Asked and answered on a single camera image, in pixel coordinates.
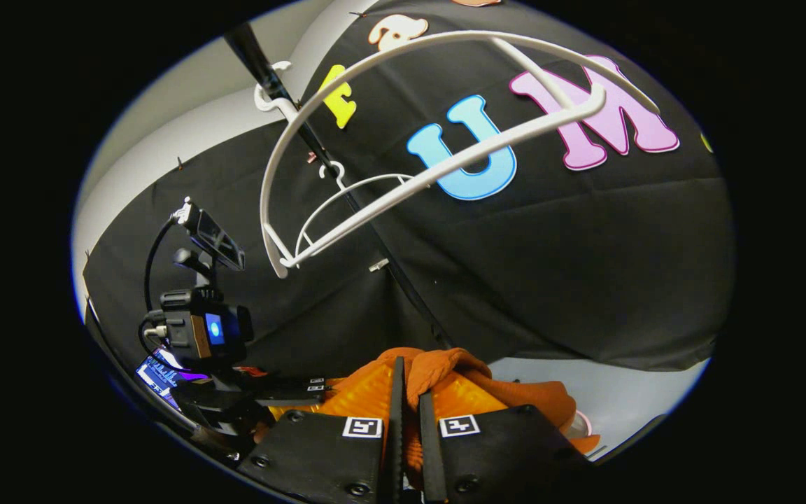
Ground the black backdrop cloth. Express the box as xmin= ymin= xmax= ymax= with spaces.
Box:
xmin=83 ymin=0 xmax=736 ymax=382

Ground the orange corduroy shirt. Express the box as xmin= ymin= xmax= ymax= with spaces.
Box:
xmin=337 ymin=346 xmax=601 ymax=491

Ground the white plastic hanger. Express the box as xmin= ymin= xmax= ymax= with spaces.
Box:
xmin=295 ymin=161 xmax=435 ymax=261
xmin=255 ymin=29 xmax=661 ymax=279

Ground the black camera cable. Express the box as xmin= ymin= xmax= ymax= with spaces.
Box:
xmin=143 ymin=217 xmax=178 ymax=316

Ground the row of black cloth clips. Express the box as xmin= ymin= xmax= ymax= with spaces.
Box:
xmin=176 ymin=8 xmax=369 ymax=170

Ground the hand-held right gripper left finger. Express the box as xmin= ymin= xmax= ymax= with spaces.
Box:
xmin=237 ymin=356 xmax=406 ymax=504

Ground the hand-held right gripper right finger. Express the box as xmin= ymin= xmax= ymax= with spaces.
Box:
xmin=417 ymin=371 xmax=593 ymax=504

